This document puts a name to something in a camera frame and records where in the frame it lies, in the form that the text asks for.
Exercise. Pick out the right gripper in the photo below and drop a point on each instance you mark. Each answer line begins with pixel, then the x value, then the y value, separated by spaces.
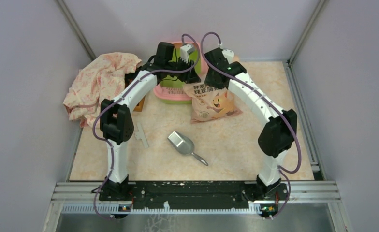
pixel 209 82

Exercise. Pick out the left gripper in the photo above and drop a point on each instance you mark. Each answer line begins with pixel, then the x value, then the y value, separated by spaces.
pixel 189 76

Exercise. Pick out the pink and green litter box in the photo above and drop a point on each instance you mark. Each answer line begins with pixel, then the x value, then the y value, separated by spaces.
pixel 170 90

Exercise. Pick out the pink cat litter bag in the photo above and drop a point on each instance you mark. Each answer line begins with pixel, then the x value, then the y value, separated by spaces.
pixel 210 103

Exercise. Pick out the metal litter scoop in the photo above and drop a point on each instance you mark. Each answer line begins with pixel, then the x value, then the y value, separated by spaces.
pixel 185 146

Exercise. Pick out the white bag sealing clip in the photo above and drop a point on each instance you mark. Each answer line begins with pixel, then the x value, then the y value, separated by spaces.
pixel 140 135

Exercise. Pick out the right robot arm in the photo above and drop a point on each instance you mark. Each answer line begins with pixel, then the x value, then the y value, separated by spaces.
pixel 279 125

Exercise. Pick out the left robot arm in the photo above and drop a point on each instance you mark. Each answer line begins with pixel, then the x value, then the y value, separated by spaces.
pixel 115 117

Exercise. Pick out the orange wooden tray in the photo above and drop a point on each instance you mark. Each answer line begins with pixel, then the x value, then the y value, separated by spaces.
pixel 135 90

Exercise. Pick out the pink floral cloth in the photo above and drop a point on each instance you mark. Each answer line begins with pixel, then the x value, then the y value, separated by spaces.
pixel 103 78

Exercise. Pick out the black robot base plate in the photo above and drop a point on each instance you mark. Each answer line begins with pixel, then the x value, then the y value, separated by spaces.
pixel 188 195

